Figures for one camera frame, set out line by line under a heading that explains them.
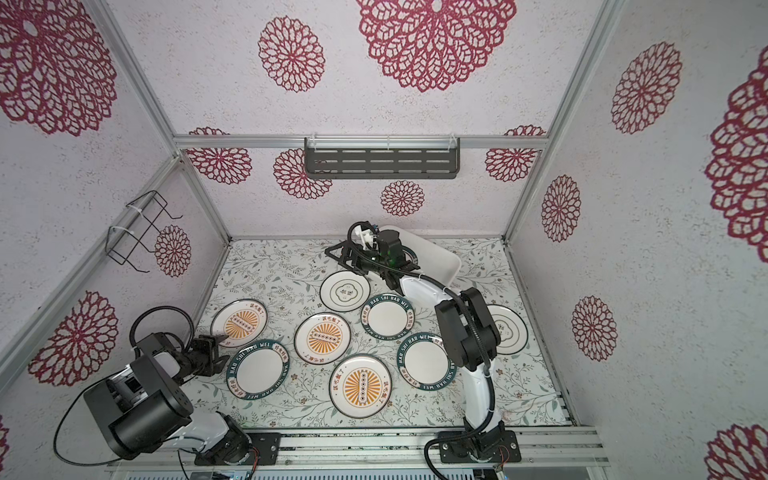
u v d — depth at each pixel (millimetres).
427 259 1123
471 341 536
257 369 896
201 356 790
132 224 760
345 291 1036
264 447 735
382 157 936
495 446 677
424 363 869
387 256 743
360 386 834
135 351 687
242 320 970
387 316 968
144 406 445
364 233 835
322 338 925
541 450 748
